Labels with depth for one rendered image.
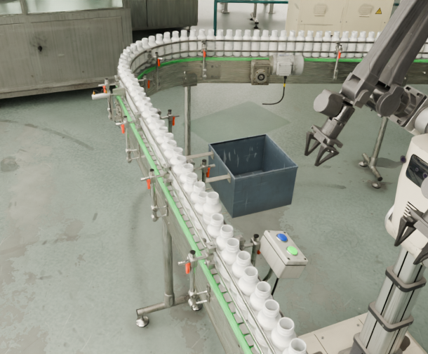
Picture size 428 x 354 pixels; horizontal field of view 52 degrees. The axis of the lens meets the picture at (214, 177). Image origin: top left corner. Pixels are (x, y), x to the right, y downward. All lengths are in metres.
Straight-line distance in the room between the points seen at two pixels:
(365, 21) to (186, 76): 3.12
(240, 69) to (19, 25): 2.25
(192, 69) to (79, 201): 1.26
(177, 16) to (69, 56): 2.56
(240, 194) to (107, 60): 3.04
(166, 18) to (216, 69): 3.78
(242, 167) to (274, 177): 0.33
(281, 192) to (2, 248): 1.87
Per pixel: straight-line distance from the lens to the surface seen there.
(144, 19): 6.69
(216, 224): 1.33
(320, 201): 3.42
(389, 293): 1.79
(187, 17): 6.87
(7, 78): 4.70
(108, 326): 2.55
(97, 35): 4.62
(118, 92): 2.35
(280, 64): 2.93
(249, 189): 1.95
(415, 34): 1.45
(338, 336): 2.26
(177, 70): 3.00
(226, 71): 3.07
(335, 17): 5.58
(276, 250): 1.33
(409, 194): 1.51
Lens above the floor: 2.02
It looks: 35 degrees down
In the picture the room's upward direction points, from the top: 2 degrees clockwise
